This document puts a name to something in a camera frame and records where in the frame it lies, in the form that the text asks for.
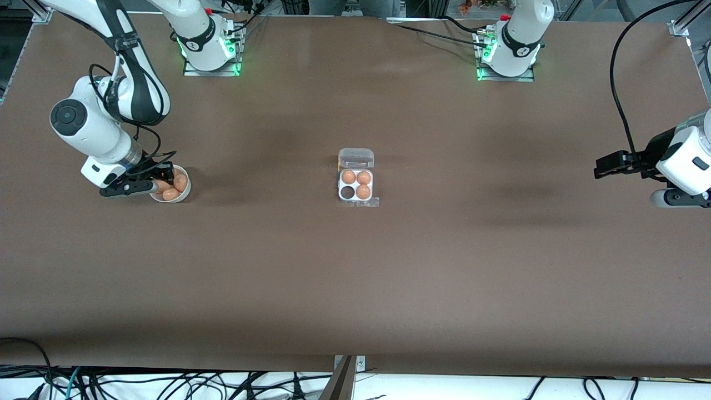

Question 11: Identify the clear plastic egg box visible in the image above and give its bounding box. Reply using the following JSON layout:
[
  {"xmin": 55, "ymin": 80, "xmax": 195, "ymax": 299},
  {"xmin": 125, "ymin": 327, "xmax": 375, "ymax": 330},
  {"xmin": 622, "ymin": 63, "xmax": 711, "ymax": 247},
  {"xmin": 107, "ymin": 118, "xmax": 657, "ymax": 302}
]
[{"xmin": 337, "ymin": 147, "xmax": 380, "ymax": 209}]

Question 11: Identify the white round bowl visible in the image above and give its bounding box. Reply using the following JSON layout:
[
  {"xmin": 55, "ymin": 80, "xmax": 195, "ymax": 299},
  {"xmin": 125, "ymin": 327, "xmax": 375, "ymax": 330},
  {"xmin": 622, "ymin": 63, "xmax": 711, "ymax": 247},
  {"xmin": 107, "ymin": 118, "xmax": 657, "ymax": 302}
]
[{"xmin": 148, "ymin": 164, "xmax": 192, "ymax": 204}]

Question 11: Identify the orange red decoration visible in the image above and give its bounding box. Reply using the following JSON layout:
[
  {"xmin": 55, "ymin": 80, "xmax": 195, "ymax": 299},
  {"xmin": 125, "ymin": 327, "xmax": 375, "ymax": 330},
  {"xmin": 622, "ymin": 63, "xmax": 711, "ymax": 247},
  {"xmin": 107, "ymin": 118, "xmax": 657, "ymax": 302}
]
[{"xmin": 457, "ymin": 0, "xmax": 500, "ymax": 15}]

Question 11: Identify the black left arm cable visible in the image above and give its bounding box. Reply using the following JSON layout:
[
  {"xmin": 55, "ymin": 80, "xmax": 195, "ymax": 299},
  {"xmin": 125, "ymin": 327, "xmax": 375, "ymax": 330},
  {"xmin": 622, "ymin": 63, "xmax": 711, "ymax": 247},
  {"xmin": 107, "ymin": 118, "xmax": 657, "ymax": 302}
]
[{"xmin": 609, "ymin": 0, "xmax": 698, "ymax": 174}]

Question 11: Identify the aluminium frame profile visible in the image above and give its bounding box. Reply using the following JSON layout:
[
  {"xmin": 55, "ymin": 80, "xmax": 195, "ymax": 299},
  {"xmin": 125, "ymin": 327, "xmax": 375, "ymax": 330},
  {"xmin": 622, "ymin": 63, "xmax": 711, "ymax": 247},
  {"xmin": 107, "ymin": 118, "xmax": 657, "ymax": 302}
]
[
  {"xmin": 688, "ymin": 34, "xmax": 711, "ymax": 99},
  {"xmin": 22, "ymin": 0, "xmax": 54, "ymax": 24},
  {"xmin": 668, "ymin": 0, "xmax": 711, "ymax": 38}
]

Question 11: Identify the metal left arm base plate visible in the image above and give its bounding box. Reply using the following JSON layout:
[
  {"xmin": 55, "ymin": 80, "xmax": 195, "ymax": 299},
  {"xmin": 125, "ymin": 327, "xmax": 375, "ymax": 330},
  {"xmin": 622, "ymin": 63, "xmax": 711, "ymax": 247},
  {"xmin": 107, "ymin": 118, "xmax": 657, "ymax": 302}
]
[{"xmin": 475, "ymin": 29, "xmax": 536, "ymax": 83}]

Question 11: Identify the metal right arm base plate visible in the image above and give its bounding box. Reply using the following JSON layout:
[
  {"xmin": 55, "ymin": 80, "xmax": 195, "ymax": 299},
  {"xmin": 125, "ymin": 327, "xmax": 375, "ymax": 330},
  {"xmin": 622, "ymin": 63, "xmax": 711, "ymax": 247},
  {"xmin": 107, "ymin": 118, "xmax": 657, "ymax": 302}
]
[{"xmin": 183, "ymin": 21, "xmax": 245, "ymax": 77}]

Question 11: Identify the teal cable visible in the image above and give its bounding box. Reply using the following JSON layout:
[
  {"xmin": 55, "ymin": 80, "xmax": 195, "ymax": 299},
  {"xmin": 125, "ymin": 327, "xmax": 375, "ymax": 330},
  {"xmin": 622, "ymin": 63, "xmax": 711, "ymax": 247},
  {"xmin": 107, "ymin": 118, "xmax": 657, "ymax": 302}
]
[{"xmin": 64, "ymin": 367, "xmax": 83, "ymax": 400}]

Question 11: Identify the small metal bracket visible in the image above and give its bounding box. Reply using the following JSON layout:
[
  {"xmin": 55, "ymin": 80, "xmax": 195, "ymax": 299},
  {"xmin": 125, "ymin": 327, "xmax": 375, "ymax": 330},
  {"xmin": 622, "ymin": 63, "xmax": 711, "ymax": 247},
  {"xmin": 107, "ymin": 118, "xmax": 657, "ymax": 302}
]
[{"xmin": 333, "ymin": 355, "xmax": 367, "ymax": 400}]

